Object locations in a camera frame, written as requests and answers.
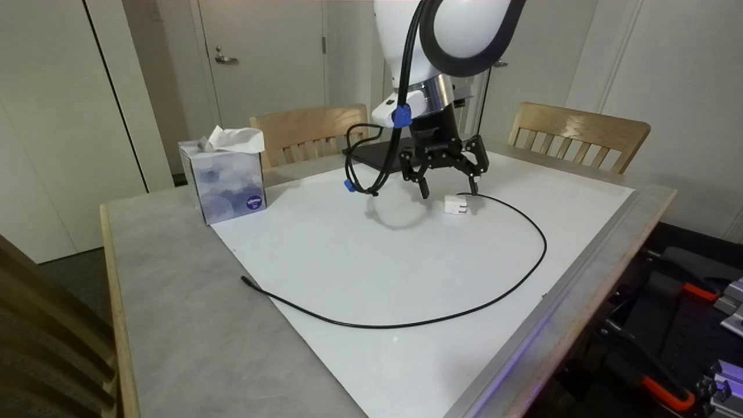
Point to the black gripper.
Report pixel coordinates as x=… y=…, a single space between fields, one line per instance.
x=437 y=131

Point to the white charger adapter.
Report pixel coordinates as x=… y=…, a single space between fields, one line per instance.
x=456 y=205

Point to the black closed laptop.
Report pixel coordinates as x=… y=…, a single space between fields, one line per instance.
x=369 y=156

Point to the white whiteboard sheet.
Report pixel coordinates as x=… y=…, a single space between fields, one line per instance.
x=349 y=256

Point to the wooden slat-back chair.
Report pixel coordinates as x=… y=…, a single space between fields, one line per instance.
x=302 y=128
x=46 y=348
x=581 y=123

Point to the white tissue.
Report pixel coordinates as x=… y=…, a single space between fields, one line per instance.
x=235 y=139

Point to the blue patterned tissue box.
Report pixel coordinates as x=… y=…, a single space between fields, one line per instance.
x=228 y=186

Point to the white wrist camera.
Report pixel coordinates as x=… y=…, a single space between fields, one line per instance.
x=386 y=109

